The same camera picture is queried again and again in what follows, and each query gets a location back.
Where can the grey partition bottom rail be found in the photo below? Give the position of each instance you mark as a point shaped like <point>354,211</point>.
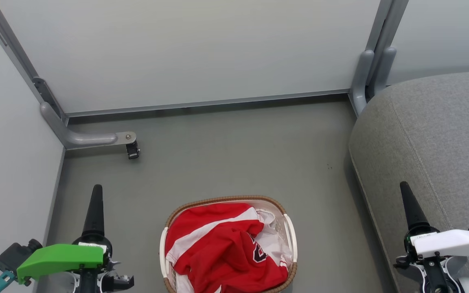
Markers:
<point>202,103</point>

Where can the grey fabric sofa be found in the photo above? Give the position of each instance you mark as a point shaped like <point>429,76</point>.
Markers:
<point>434,134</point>

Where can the grey partition foot bar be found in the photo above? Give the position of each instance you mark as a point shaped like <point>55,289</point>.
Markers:
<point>84,138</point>

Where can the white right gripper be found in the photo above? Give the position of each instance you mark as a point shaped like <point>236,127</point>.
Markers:
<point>450,243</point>

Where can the red and white jersey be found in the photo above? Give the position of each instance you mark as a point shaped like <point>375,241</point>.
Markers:
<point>222,252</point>

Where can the grey slanted partition post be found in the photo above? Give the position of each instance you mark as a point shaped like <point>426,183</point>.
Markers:
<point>18,53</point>

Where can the white cloth garment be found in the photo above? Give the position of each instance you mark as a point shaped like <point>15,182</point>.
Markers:
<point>277,244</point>

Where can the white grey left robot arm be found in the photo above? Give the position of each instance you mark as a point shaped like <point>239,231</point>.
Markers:
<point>116,283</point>

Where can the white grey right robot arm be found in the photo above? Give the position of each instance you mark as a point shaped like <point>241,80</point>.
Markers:
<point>436,280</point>

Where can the small black caster wheel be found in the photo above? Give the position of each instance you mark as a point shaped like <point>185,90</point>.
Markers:
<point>132,151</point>

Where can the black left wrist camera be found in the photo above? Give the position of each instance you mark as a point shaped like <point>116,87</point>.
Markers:
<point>14,255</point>

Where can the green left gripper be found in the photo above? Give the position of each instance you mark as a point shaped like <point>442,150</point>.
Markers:
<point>61,256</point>

